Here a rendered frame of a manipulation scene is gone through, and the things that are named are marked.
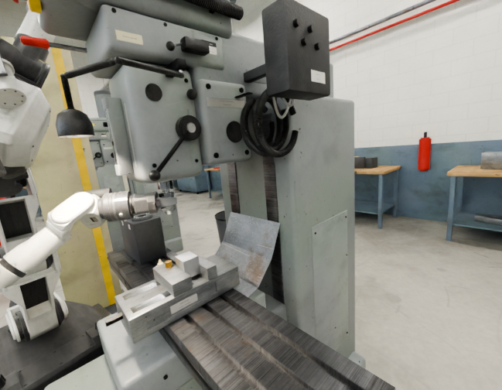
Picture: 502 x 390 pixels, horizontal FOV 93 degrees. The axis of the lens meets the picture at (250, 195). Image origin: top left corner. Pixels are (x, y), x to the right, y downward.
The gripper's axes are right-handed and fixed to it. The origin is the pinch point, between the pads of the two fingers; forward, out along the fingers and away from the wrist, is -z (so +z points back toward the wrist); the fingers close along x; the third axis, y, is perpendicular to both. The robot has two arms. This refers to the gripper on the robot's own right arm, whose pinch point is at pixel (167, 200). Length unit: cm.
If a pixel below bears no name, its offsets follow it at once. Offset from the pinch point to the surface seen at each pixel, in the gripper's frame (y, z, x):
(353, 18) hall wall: -217, -323, 296
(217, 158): -12.4, -17.2, -5.2
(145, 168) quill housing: -11.5, 3.6, -11.8
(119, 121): -24.7, 9.0, -6.2
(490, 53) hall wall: -110, -397, 139
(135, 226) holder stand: 14.2, 15.5, 25.8
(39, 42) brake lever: -45, 25, -1
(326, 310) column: 61, -62, 2
